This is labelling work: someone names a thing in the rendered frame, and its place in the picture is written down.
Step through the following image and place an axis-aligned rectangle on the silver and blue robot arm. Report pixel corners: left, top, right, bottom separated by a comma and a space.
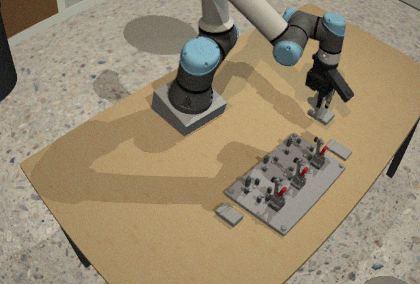
168, 0, 354, 115

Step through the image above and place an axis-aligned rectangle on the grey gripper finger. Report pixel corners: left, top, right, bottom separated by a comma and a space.
307, 87, 326, 120
325, 89, 335, 109

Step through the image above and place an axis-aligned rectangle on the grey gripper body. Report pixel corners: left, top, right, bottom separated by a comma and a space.
305, 51, 338, 96

